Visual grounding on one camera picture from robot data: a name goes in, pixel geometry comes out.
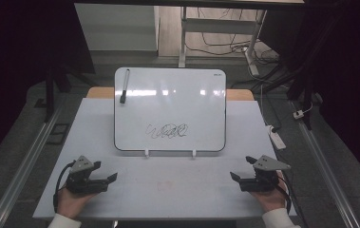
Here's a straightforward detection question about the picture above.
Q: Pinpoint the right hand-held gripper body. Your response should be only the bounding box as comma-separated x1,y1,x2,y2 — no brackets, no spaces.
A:
239,154,292,193

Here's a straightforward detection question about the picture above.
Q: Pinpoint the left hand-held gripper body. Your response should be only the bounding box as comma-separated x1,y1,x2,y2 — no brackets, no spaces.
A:
65,155,109,195

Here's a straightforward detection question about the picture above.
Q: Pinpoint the person's right hand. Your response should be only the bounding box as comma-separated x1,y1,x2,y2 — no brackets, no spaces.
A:
250,171,289,214

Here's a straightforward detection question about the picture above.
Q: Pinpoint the person's left hand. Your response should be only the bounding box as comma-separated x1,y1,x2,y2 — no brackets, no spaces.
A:
56,186,98,219

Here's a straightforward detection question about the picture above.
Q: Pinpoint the black floor plate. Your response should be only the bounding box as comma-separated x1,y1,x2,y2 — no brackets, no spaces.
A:
46,123,71,146

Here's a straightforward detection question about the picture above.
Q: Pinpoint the small white plug adapter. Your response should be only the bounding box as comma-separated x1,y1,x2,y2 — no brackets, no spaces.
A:
293,108,306,121

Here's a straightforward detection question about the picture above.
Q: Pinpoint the grey black-capped marker pen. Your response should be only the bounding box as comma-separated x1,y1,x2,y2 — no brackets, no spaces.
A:
119,68,131,105

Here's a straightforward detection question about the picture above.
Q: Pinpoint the black metal stand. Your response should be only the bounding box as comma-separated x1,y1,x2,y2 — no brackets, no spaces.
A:
286,60,316,131
43,61,72,124

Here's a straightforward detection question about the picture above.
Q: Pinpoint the white whiteboard with scribble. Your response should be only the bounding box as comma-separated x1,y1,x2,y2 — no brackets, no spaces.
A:
113,66,228,153

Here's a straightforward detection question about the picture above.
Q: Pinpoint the black curtain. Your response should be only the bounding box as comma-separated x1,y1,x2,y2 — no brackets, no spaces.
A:
0,0,97,174
257,0,360,191

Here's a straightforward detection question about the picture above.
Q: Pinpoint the white cabinet panel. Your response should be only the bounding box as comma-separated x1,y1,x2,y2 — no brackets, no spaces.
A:
74,3,161,52

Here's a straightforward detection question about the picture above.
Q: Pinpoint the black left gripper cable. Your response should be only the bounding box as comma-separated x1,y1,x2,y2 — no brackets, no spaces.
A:
52,160,76,214

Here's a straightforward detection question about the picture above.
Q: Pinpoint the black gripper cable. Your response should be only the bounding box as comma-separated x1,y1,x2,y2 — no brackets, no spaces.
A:
275,175,309,228
52,160,76,214

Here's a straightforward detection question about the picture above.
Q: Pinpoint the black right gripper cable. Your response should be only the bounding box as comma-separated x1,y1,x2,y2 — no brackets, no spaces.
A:
275,175,309,228

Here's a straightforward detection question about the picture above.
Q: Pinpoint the aluminium floor rail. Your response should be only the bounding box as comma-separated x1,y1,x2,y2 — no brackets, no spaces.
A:
0,98,66,228
289,100,360,228

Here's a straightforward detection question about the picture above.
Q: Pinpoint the tangle of black floor cables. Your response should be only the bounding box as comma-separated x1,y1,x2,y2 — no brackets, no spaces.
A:
185,7,280,66

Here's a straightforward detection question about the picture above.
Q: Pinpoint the white metal desk frame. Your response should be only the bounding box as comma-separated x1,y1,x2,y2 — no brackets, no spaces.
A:
178,6,269,77

